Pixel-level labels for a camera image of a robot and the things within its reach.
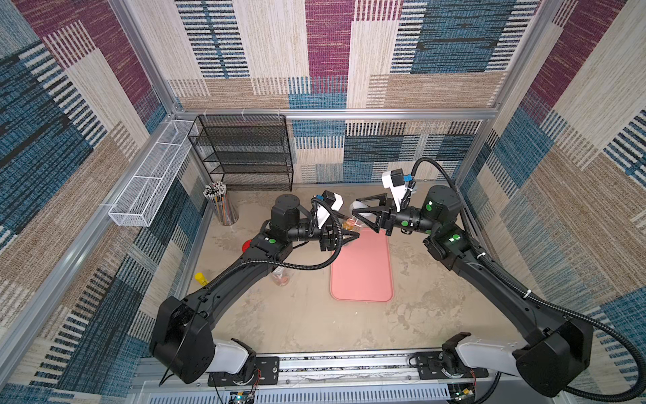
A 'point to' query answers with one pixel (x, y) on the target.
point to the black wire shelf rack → (246, 151)
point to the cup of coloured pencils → (227, 211)
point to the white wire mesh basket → (138, 204)
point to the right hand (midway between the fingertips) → (358, 211)
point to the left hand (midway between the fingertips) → (356, 229)
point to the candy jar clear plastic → (352, 224)
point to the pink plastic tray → (362, 270)
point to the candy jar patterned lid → (281, 276)
